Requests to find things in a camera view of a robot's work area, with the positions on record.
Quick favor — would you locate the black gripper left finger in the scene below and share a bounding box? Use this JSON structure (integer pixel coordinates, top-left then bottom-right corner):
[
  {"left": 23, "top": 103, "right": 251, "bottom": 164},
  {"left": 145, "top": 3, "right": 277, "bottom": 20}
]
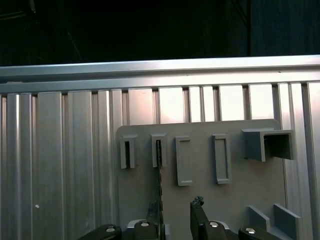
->
[{"left": 79, "top": 199, "right": 160, "bottom": 240}]

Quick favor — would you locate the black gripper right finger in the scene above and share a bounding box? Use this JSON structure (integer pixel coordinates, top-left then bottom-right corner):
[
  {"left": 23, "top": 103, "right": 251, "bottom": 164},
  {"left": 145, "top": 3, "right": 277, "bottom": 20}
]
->
[{"left": 190, "top": 196, "right": 283, "bottom": 240}]

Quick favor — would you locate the grey parts rack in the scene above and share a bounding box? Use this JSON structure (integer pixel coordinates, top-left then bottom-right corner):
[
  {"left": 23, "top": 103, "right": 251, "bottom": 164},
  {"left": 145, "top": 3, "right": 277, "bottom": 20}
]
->
[{"left": 116, "top": 119, "right": 302, "bottom": 240}]

